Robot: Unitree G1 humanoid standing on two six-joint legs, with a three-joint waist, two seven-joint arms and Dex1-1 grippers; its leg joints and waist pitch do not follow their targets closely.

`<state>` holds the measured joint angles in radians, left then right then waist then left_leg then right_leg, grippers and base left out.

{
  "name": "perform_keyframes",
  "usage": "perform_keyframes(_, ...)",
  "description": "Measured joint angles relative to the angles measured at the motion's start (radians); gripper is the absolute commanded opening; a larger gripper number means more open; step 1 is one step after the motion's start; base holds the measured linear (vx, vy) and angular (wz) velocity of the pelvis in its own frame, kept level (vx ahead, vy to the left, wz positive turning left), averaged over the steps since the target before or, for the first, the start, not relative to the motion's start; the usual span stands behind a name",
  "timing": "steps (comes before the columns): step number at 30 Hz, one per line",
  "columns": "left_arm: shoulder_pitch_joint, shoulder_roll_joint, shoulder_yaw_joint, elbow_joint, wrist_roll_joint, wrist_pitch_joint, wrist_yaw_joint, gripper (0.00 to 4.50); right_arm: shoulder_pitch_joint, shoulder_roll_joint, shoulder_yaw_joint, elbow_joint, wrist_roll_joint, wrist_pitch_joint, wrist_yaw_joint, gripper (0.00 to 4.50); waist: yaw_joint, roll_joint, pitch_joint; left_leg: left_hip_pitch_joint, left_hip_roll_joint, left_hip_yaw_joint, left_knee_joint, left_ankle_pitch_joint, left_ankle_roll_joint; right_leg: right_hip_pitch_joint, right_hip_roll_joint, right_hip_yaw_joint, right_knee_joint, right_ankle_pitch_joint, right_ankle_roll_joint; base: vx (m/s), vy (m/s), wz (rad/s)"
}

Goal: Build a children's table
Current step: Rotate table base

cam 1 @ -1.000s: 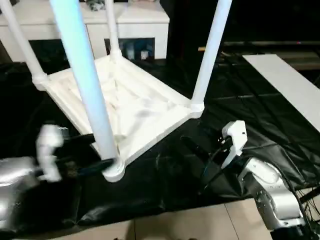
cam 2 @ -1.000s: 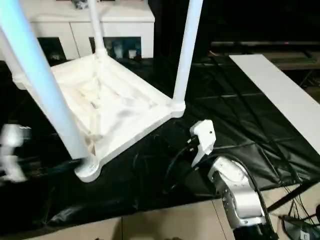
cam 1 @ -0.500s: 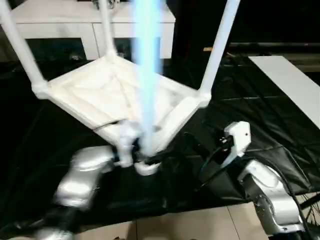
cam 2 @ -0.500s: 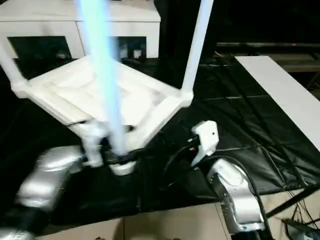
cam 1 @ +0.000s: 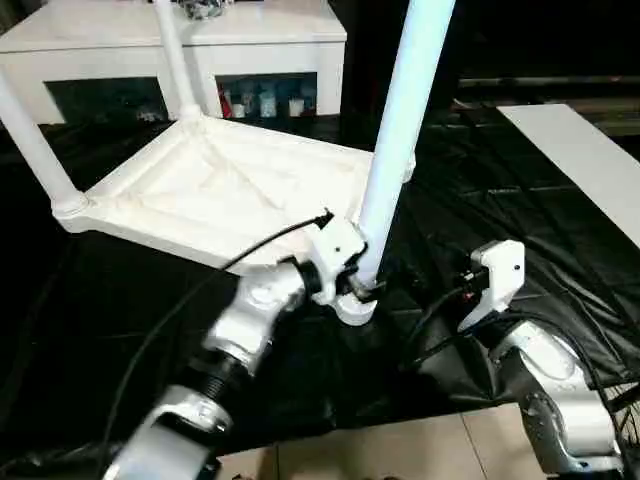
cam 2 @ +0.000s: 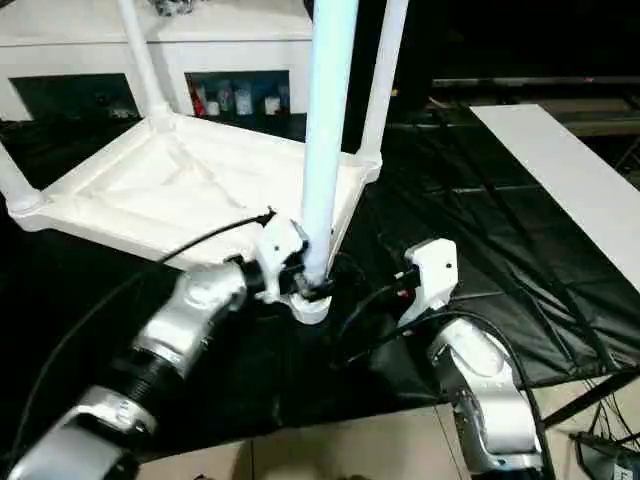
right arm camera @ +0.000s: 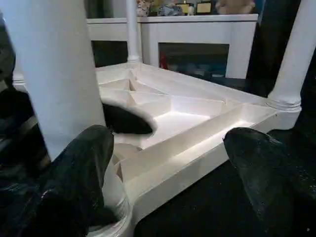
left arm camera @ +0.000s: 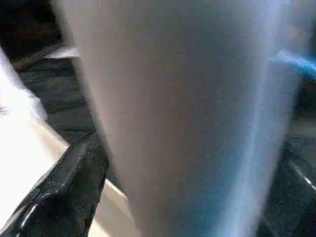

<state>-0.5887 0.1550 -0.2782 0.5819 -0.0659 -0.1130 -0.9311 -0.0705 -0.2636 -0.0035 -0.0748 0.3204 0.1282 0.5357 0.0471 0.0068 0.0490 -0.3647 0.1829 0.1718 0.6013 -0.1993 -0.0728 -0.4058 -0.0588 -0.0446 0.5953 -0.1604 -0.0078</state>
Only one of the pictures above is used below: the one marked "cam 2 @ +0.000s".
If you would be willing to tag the white plastic table top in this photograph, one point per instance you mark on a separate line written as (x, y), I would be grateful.
(150, 175)

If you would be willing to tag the black work mat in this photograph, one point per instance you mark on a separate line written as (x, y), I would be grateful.
(500, 250)

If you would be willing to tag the flat white board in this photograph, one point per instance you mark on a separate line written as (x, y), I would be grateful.
(565, 175)

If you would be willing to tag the black folding stand leg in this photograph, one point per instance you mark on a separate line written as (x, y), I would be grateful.
(590, 395)

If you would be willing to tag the white cabinet with openings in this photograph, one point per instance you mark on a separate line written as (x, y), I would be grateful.
(225, 45)

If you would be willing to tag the black router with antennas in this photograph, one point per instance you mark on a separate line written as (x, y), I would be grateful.
(607, 457)

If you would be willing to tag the small shiny metal ornament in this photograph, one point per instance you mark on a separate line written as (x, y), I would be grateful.
(172, 5)

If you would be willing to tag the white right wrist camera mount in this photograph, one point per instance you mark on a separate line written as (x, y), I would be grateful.
(432, 270)

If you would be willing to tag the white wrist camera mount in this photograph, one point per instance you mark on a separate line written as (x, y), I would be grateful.
(432, 270)
(277, 245)

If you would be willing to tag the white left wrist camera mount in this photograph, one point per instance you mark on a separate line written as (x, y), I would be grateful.
(277, 245)

